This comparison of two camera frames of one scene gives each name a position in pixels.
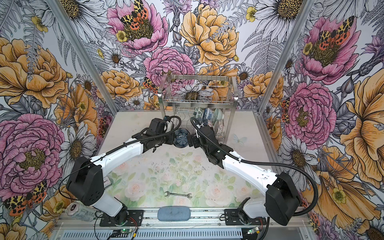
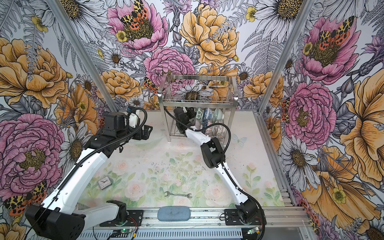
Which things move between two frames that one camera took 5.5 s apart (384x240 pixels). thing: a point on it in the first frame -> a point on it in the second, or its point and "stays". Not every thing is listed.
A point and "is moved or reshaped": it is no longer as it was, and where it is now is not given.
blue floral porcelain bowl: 207,115 stays
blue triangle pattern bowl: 216,127 stays
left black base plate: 134,218 stays
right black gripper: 195,138 -> 189,109
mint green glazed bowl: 218,115 stays
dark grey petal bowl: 181,137 is moved or reshaped
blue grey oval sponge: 174,213 stays
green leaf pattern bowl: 197,112 stays
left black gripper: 171,136 -> 146,133
